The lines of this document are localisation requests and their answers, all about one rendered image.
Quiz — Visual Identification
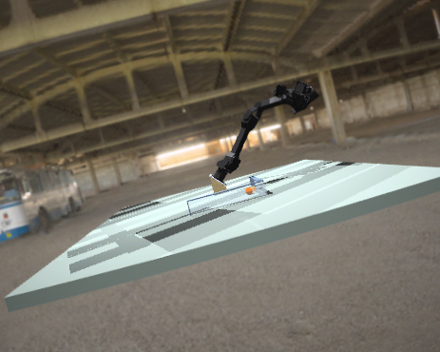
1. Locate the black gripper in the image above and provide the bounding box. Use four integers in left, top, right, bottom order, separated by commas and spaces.
273, 83, 311, 110

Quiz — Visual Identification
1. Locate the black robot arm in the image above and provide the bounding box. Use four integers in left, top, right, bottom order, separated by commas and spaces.
212, 81, 319, 183

